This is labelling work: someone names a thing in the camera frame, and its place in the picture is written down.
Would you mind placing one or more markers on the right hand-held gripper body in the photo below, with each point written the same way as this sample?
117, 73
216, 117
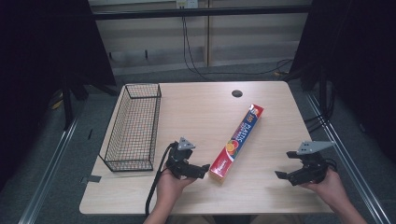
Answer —
313, 169

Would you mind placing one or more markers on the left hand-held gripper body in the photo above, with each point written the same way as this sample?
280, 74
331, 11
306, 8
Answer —
179, 155

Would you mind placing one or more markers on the person's right hand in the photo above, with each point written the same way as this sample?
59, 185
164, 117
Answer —
330, 188

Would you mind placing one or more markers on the person's left hand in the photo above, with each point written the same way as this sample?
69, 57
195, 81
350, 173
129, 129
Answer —
168, 189

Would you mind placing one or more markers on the red plastic wrap box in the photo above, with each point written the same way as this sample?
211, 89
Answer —
236, 144

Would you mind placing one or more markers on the black curtain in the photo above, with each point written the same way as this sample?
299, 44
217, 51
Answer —
37, 62
361, 62

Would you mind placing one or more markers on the black metal stand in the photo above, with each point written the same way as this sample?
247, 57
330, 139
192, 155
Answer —
67, 102

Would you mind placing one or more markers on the black horizontal bar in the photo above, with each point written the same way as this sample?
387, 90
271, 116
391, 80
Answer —
202, 12

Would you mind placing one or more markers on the metal floor rail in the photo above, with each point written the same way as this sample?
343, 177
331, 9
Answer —
46, 177
345, 161

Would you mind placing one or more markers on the white wall outlet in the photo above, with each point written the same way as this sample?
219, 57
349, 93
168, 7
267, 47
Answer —
186, 3

